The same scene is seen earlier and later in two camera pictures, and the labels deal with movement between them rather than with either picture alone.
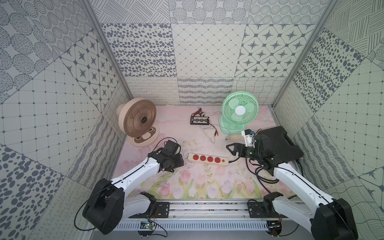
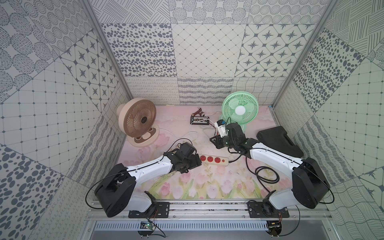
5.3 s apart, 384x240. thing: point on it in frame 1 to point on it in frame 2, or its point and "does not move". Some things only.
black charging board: x=199 y=120 does not move
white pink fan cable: x=160 y=135 to x=178 y=137
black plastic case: x=282 y=146 does not move
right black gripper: x=236 y=146 to x=217 y=140
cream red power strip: x=208 y=159 does not move
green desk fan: x=239 y=109 does not move
